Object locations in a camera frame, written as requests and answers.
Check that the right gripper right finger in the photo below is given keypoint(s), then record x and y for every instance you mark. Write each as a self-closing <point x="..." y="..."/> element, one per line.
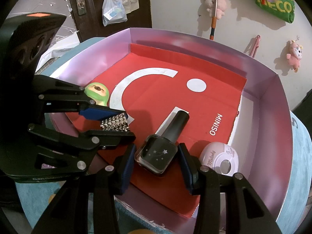
<point x="245" y="211"/>

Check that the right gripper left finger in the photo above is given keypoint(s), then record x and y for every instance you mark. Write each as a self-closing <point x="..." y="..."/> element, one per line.
<point x="68" y="210"/>

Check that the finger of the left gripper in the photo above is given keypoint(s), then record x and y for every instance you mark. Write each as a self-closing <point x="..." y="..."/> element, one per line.
<point x="69" y="154"/>
<point x="57" y="96"/>

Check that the green capybara figurine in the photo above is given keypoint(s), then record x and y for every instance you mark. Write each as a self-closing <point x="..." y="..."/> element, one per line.
<point x="98" y="92"/>

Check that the pink round Melody case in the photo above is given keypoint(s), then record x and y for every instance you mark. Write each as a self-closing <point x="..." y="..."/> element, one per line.
<point x="220" y="157"/>

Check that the black nail polish bottle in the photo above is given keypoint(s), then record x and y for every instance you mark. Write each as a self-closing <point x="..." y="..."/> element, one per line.
<point x="158" y="151"/>

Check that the teal patterned table mat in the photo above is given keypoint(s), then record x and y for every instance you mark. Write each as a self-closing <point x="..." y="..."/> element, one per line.
<point x="297" y="165"/>

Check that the dark brown wooden door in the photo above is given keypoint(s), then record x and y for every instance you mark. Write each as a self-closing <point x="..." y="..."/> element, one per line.
<point x="91" y="24"/>

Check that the pink cardboard box tray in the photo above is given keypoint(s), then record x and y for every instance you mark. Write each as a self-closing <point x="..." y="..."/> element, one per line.
<point x="230" y="97"/>

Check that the white plastic bag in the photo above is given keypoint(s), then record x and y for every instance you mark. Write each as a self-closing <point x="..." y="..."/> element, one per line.
<point x="113" y="12"/>

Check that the red Miniso paper liner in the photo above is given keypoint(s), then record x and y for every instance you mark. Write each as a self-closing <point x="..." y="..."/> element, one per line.
<point x="148" y="83"/>

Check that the pink plush cow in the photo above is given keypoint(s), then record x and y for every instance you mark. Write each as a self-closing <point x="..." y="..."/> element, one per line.
<point x="294" y="56"/>

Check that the pink plush pig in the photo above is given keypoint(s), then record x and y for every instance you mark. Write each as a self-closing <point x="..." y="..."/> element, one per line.
<point x="221" y="7"/>

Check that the orange grey mop pole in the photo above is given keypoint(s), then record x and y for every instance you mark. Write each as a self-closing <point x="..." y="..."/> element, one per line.
<point x="214" y="21"/>

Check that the green tote bag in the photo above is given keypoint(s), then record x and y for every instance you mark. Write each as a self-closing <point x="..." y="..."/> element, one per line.
<point x="283" y="9"/>

